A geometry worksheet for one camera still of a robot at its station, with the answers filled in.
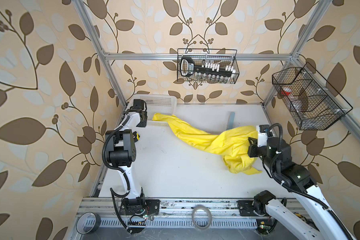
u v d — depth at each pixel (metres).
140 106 0.80
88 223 0.71
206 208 0.75
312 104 0.73
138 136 1.00
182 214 0.73
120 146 0.54
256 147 0.60
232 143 0.72
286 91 0.81
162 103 1.28
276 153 0.47
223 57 0.91
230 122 1.11
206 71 0.86
